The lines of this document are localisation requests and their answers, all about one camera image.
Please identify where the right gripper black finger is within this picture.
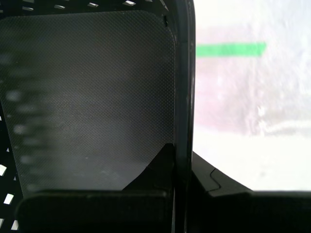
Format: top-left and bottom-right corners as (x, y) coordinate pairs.
(16, 143), (175, 233)
(187, 150), (311, 233)

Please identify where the black perforated plastic basket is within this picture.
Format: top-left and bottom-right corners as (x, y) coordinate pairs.
(0, 0), (197, 233)

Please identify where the green tape strip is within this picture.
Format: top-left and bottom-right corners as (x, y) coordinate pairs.
(195, 42), (267, 58)

